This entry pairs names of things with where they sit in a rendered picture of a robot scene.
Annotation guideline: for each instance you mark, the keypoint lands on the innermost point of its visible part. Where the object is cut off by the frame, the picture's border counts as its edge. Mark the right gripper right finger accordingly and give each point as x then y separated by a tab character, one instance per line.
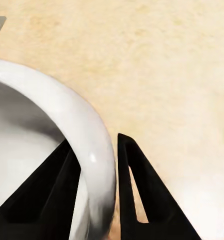
166	220

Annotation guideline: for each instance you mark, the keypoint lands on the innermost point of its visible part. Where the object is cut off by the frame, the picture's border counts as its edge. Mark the coffee cup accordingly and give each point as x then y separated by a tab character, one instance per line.
37	113

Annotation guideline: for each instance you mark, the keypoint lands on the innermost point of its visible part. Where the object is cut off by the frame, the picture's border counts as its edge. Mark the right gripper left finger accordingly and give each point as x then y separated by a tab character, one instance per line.
42	207

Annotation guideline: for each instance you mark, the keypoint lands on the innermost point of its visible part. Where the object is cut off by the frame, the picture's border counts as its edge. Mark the countertop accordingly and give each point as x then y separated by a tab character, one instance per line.
154	71

